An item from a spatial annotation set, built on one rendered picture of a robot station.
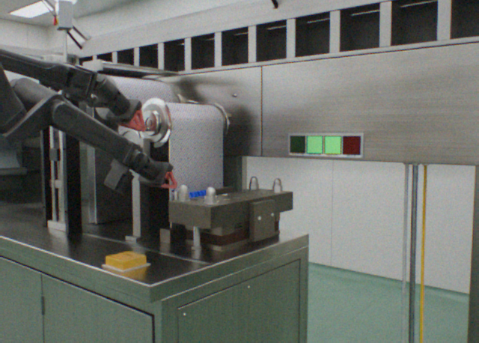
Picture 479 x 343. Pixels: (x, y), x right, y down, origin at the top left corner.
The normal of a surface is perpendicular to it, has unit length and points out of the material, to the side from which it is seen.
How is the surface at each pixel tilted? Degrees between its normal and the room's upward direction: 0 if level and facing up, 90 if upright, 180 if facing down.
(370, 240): 90
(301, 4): 90
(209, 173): 90
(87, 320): 90
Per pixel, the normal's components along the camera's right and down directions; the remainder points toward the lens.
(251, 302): 0.77, 0.05
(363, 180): -0.64, 0.06
